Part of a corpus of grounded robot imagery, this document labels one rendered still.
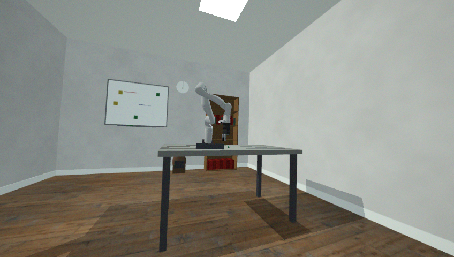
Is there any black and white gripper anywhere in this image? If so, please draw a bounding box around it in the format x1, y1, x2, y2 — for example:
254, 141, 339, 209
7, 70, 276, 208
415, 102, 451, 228
218, 118, 230, 141

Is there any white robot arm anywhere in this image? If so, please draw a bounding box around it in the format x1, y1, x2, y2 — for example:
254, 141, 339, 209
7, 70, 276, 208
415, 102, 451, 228
195, 82, 232, 143

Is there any black three-compartment bin rack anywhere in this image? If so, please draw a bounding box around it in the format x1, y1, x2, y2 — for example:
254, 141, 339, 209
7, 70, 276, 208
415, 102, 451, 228
196, 143, 224, 149

